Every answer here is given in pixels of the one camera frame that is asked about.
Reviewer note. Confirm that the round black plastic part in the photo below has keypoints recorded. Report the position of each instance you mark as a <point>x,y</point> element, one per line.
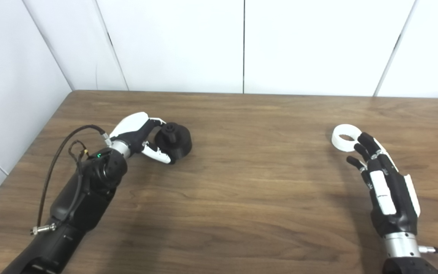
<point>179,142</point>

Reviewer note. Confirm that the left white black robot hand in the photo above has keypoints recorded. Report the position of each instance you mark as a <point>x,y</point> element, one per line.
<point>129,123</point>

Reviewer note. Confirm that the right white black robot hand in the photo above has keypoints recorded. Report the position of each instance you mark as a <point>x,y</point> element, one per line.
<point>397,205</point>

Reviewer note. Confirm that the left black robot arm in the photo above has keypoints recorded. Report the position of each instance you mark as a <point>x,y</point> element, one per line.
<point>78,205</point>

